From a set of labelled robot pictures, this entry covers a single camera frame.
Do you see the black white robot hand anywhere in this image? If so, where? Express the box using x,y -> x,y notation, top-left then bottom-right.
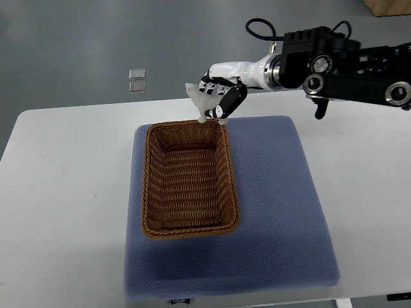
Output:
198,56 -> 275,121

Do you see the white bear figurine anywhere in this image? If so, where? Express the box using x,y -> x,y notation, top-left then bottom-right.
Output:
185,83 -> 223,123

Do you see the brown wicker basket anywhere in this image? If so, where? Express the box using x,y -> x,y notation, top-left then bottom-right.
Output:
141,119 -> 240,240

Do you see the upper metal floor plate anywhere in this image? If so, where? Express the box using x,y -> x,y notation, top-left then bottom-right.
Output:
128,68 -> 146,80

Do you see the metal floor plate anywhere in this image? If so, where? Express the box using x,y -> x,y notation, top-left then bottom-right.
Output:
129,81 -> 146,94
128,68 -> 146,80

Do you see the lower metal floor plate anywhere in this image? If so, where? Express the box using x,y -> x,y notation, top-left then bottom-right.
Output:
129,81 -> 146,94

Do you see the wooden box corner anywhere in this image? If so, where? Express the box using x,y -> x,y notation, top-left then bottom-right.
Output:
363,0 -> 410,17

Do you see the blue quilted mat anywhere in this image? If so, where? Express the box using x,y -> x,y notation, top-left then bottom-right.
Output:
124,115 -> 340,301

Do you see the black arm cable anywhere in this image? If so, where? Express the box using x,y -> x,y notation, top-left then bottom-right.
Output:
245,18 -> 285,43

